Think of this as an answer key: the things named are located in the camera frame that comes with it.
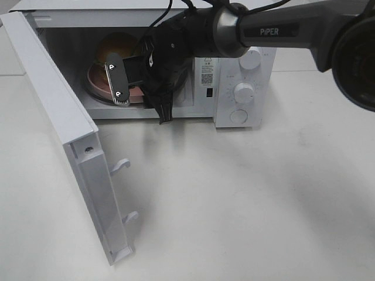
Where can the lower white timer knob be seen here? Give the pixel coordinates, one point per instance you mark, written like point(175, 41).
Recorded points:
point(243, 93)

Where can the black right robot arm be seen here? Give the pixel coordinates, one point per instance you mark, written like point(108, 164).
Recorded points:
point(339, 34)

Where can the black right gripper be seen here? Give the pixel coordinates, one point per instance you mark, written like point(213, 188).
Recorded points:
point(170, 54)

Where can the pink round plate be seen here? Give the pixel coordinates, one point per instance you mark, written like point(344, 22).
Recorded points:
point(98, 86)

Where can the upper white power knob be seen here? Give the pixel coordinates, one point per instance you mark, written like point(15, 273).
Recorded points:
point(251, 59)

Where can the white warning label sticker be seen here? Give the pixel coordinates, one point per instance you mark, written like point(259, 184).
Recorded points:
point(207, 67)

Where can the white microwave door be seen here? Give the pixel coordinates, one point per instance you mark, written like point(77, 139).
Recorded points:
point(77, 134)

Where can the white microwave oven body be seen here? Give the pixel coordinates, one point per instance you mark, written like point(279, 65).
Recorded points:
point(66, 42)

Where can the burger with lettuce and tomato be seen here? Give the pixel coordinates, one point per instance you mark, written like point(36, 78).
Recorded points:
point(117, 47)

